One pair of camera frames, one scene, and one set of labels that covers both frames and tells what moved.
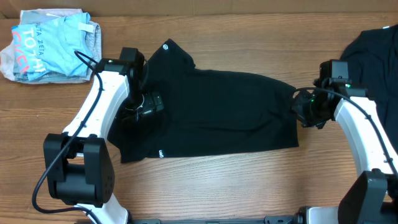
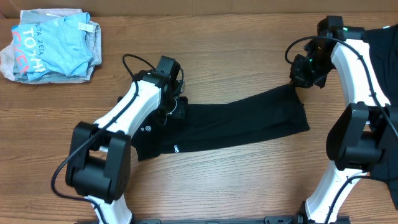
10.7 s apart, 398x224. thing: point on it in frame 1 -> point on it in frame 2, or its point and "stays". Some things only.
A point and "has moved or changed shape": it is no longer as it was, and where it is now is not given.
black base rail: [293, 219] stays
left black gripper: [152, 106] -> [180, 109]
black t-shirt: [204, 111] has moved or changed shape
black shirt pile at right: [372, 61] stays
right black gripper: [302, 109] -> [300, 76]
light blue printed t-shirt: [60, 46] stays
